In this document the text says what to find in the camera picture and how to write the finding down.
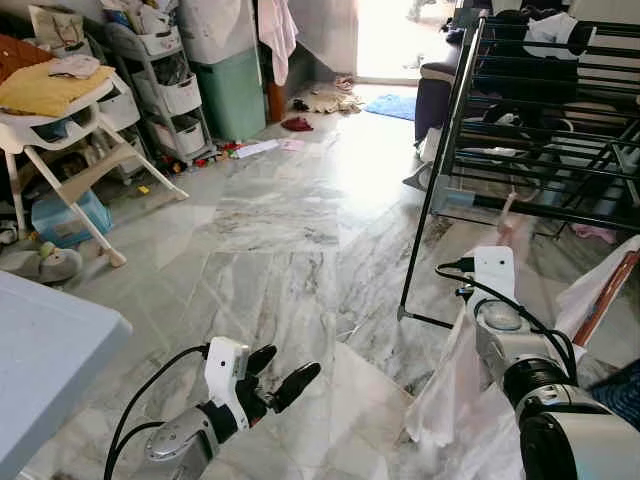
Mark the orange brown handbag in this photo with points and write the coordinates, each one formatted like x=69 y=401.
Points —
x=20 y=58

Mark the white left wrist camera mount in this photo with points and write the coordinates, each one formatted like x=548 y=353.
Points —
x=225 y=375

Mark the beige floor cloth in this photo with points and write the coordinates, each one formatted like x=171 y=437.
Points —
x=325 y=98

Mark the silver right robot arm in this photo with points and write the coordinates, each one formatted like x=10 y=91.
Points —
x=580 y=440

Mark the pink hanging garment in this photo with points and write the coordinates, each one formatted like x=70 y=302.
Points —
x=277 y=35

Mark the light blue folding table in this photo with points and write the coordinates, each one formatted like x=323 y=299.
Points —
x=45 y=370

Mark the black clothes pile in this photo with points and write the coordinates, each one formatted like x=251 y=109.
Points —
x=520 y=70

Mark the green bin white lid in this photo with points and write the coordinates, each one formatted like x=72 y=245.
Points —
x=230 y=95

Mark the yellow towel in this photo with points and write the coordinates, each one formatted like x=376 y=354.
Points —
x=45 y=90

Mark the blue checked shirt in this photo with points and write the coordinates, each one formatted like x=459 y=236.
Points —
x=620 y=395

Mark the grey slippers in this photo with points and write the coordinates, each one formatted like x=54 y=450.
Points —
x=50 y=265

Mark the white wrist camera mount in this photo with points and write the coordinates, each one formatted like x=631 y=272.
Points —
x=225 y=375
x=493 y=270

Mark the white baby high chair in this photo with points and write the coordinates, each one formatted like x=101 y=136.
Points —
x=20 y=135

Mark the beige tote bag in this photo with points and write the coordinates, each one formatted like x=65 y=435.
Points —
x=57 y=28

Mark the blue floor mat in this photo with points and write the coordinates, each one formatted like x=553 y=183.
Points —
x=392 y=106

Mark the black metal drying rack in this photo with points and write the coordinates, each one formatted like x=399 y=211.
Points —
x=455 y=195

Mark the red cloth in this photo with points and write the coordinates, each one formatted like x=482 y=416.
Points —
x=297 y=124

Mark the white shirt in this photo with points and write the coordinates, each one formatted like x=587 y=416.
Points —
x=445 y=390

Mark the small white cloth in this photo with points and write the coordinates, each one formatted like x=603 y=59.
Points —
x=75 y=67

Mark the grey storage cart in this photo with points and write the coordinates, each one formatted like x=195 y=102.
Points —
x=175 y=95

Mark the white paper sheet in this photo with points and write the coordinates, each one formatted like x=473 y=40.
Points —
x=256 y=149

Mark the purple ottoman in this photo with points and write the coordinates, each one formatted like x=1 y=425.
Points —
x=432 y=100

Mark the blue plastic box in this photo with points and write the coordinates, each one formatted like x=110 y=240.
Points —
x=60 y=220

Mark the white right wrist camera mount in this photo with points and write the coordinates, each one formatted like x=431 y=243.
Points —
x=493 y=270

